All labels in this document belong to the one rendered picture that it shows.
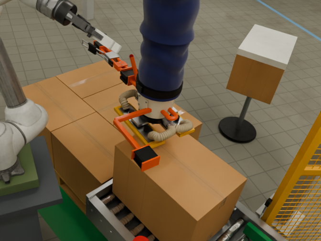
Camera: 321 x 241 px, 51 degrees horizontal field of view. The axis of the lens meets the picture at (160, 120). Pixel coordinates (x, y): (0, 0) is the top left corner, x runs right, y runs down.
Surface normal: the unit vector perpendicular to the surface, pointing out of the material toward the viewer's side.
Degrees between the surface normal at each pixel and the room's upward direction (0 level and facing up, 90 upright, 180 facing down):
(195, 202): 0
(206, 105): 0
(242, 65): 90
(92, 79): 0
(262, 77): 90
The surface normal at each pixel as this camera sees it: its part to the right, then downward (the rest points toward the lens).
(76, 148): 0.13, -0.76
